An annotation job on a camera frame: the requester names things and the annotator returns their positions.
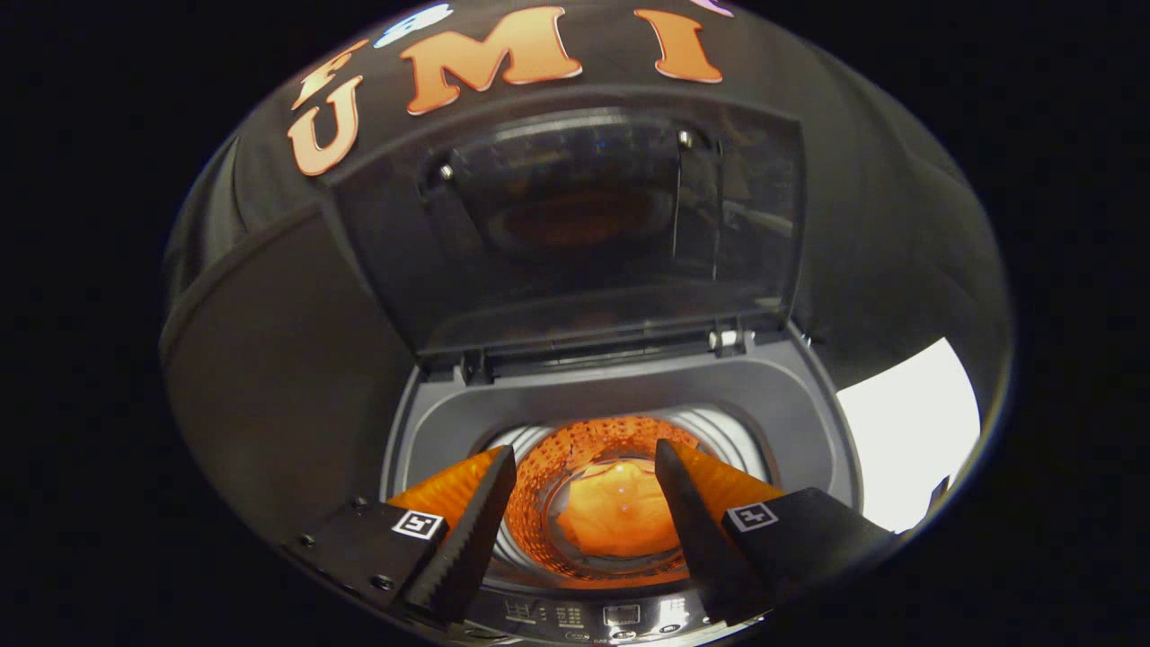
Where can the dark washing machine lid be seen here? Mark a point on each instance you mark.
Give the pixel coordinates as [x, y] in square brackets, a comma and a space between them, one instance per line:
[575, 270]

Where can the black backdrop cloth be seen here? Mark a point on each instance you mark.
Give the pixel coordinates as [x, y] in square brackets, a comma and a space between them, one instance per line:
[898, 225]

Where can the grey stand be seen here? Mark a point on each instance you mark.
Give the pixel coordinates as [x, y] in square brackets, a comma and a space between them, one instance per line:
[269, 377]

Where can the grey washing machine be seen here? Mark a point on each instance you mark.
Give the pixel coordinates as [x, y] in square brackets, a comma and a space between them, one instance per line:
[629, 391]

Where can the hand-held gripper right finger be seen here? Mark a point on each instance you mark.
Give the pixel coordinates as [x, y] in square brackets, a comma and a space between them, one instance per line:
[696, 530]

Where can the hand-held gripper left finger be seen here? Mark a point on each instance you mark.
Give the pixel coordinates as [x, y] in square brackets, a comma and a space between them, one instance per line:
[467, 530]

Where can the yellow polo shirt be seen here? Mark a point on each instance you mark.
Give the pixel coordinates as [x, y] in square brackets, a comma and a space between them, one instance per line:
[615, 512]

